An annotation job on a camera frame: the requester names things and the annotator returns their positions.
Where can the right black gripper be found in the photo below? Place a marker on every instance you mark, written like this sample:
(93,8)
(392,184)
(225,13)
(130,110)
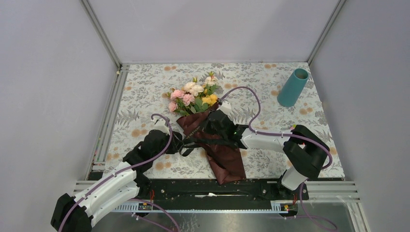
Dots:
(208,128)

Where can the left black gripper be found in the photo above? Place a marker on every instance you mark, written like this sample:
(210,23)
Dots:
(174,148)

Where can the black gold-lettered ribbon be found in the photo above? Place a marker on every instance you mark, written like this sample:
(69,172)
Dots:
(193,139)

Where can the red and brown wrapping paper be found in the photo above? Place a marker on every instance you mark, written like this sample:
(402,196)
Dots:
(226,167)

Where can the flower bouquet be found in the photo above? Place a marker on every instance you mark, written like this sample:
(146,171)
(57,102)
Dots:
(194,97)

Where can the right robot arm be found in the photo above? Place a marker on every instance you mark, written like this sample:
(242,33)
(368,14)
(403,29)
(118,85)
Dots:
(306,152)

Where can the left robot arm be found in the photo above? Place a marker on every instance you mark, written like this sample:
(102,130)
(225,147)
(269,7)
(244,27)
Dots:
(81,212)

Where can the teal cylindrical vase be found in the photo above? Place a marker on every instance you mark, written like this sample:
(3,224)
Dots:
(293,88)

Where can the floral patterned table mat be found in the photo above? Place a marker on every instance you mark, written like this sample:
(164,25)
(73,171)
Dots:
(252,90)

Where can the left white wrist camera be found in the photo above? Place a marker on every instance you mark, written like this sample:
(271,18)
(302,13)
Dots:
(161,125)

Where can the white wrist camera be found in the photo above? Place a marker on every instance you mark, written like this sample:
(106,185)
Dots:
(161,125)
(225,107)

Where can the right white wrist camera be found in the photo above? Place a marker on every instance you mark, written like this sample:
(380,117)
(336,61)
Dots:
(225,107)

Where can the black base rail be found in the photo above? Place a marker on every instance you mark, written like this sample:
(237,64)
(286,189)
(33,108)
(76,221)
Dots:
(208,194)

